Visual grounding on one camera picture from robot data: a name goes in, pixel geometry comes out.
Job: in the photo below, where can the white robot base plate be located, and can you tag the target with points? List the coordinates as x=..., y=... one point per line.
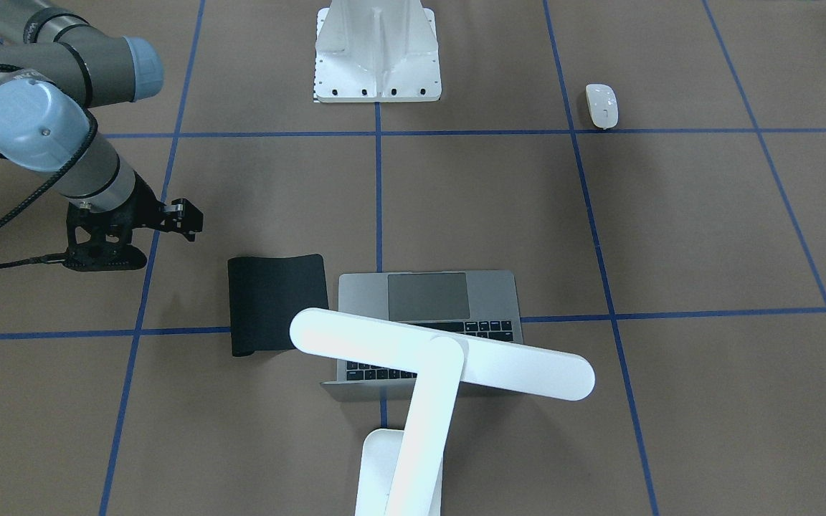
x=376, y=51

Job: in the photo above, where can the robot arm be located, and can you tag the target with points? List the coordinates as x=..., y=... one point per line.
x=55, y=67

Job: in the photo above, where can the black mouse pad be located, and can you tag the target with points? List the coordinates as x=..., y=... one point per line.
x=265, y=294

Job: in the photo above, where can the grey laptop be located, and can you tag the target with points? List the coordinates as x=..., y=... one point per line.
x=478, y=303

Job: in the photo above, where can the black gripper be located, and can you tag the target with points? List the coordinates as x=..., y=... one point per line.
x=143, y=206

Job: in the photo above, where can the white computer mouse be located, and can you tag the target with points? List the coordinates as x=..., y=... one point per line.
x=602, y=106

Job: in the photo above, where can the white desk lamp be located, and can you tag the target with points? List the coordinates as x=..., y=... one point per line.
x=401, y=470

